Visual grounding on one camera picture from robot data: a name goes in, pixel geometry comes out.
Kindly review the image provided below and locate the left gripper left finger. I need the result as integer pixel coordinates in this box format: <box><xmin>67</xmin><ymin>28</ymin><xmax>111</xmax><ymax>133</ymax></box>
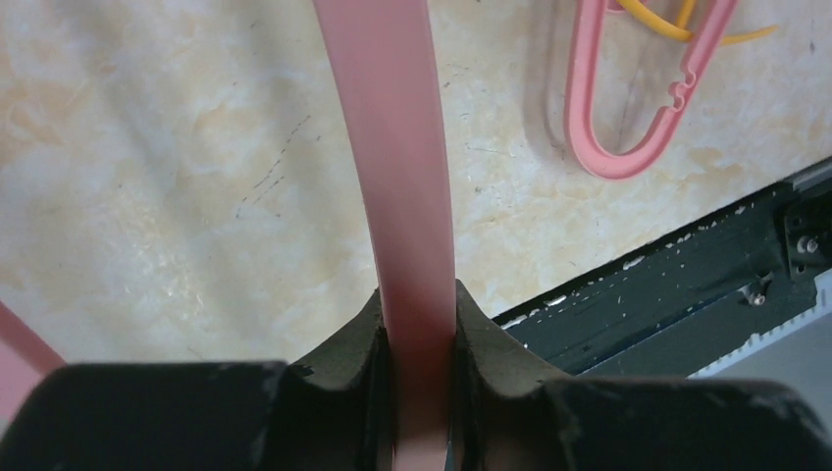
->
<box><xmin>1</xmin><ymin>294</ymin><xmax>392</xmax><ymax>470</ymax></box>

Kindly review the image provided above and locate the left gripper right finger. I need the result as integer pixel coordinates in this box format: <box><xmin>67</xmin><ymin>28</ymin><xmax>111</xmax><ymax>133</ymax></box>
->
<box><xmin>453</xmin><ymin>284</ymin><xmax>831</xmax><ymax>470</ymax></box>

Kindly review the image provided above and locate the pink plastic hanger front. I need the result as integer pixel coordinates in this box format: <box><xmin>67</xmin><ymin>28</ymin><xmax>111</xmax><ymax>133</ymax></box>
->
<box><xmin>1</xmin><ymin>1</ymin><xmax>455</xmax><ymax>470</ymax></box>

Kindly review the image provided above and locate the pink plastic hanger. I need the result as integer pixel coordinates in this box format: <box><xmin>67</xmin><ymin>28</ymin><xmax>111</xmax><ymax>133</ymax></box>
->
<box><xmin>563</xmin><ymin>0</ymin><xmax>741</xmax><ymax>182</ymax></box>
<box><xmin>1</xmin><ymin>1</ymin><xmax>455</xmax><ymax>470</ymax></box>

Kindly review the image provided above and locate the pink plastic hanger right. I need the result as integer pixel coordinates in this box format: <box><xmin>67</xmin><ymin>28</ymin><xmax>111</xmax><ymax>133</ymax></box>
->
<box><xmin>563</xmin><ymin>0</ymin><xmax>741</xmax><ymax>182</ymax></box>

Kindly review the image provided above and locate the yellow thin hanger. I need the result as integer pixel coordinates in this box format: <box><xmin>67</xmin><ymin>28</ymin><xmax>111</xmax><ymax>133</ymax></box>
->
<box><xmin>607</xmin><ymin>0</ymin><xmax>778</xmax><ymax>46</ymax></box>

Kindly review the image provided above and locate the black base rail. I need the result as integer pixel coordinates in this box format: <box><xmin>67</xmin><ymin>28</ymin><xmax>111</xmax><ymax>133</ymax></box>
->
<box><xmin>496</xmin><ymin>161</ymin><xmax>831</xmax><ymax>377</ymax></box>

